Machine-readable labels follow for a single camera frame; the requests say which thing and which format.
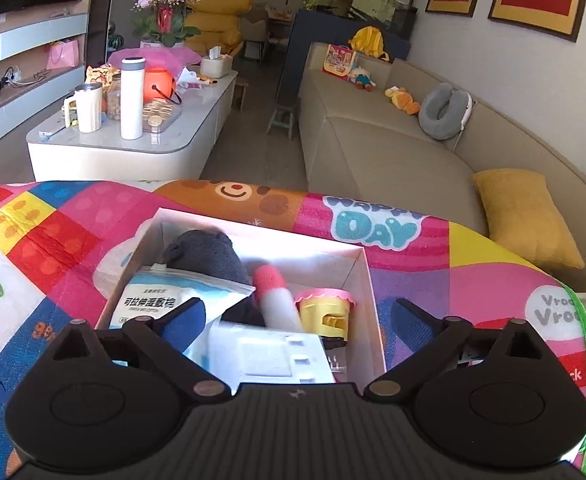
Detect glass jar of nuts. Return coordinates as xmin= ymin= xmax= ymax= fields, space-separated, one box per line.
xmin=105 ymin=72 xmax=124 ymax=121

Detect white tissue box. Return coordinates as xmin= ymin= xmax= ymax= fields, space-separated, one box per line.
xmin=200 ymin=46 xmax=234 ymax=78

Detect grey neck pillow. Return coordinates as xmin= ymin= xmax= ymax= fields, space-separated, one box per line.
xmin=418 ymin=82 xmax=474 ymax=141

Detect pink potted flowers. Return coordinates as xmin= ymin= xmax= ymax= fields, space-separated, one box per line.
xmin=132 ymin=0 xmax=201 ymax=48

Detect dark blue cabinet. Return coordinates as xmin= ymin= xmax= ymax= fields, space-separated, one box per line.
xmin=275 ymin=9 xmax=414 ymax=103

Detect white thermos bottle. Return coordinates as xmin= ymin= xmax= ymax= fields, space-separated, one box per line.
xmin=119 ymin=56 xmax=147 ymax=141

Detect pink cloth wrap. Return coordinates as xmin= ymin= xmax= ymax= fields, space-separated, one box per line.
xmin=108 ymin=46 xmax=201 ymax=78

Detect small wooden stool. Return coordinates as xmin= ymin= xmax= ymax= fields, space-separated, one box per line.
xmin=267 ymin=102 xmax=298 ymax=141

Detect yellow snack bag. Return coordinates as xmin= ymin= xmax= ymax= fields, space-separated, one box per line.
xmin=87 ymin=64 xmax=116 ymax=98

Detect yellow armchair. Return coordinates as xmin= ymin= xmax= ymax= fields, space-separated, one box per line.
xmin=185 ymin=0 xmax=254 ymax=58

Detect small plush doll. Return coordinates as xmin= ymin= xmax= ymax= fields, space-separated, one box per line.
xmin=348 ymin=65 xmax=378 ymax=92

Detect orange pumpkin bucket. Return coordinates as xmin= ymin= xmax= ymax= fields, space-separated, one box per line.
xmin=143 ymin=66 xmax=181 ymax=106

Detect colourful toy box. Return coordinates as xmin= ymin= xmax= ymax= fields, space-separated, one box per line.
xmin=323 ymin=44 xmax=358 ymax=78

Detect yellow cushion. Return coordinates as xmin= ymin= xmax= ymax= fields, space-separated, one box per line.
xmin=473 ymin=168 xmax=586 ymax=271

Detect yellow and pink toy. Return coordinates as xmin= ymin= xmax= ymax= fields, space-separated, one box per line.
xmin=293 ymin=287 xmax=358 ymax=356

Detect white foam roller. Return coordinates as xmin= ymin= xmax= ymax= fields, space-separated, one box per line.
xmin=251 ymin=260 xmax=306 ymax=333

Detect yellow backpack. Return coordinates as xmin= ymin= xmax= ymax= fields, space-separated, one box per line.
xmin=348 ymin=26 xmax=391 ymax=63

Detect pink gift bag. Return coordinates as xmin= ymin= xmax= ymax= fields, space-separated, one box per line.
xmin=47 ymin=40 xmax=81 ymax=71

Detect black plush toy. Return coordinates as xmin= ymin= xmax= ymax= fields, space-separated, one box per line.
xmin=164 ymin=229 xmax=268 ymax=328

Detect white coffee table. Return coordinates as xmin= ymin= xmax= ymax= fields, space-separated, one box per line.
xmin=26 ymin=67 xmax=238 ymax=182

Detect orange plush toy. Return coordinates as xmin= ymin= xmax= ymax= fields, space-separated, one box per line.
xmin=384 ymin=86 xmax=422 ymax=116

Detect colourful printed mat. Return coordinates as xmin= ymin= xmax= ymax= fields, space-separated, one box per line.
xmin=0 ymin=179 xmax=586 ymax=480

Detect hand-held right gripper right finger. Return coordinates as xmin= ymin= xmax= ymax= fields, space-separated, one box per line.
xmin=365 ymin=299 xmax=554 ymax=401

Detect beige sofa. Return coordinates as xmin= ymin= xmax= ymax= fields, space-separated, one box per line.
xmin=298 ymin=41 xmax=586 ymax=301

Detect cream lidded mug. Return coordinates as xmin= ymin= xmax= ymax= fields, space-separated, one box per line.
xmin=63 ymin=84 xmax=104 ymax=134

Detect blue wet wipes packet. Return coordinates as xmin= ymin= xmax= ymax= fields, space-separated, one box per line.
xmin=108 ymin=265 xmax=256 ymax=366

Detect glass aquarium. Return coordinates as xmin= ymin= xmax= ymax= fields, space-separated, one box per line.
xmin=303 ymin=0 xmax=421 ymax=41

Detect pink cardboard box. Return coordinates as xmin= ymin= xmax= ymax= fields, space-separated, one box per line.
xmin=95 ymin=206 xmax=388 ymax=386

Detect white rectangular box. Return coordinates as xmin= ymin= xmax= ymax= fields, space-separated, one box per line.
xmin=208 ymin=322 xmax=336 ymax=386

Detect clear cookie container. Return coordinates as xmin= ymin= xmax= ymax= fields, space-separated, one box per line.
xmin=142 ymin=99 xmax=181 ymax=133

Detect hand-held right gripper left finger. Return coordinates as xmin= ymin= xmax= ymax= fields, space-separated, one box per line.
xmin=43 ymin=297 xmax=231 ymax=403

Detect curved wall shelf unit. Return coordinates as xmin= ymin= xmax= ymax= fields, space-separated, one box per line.
xmin=0 ymin=10 xmax=98 ymax=161

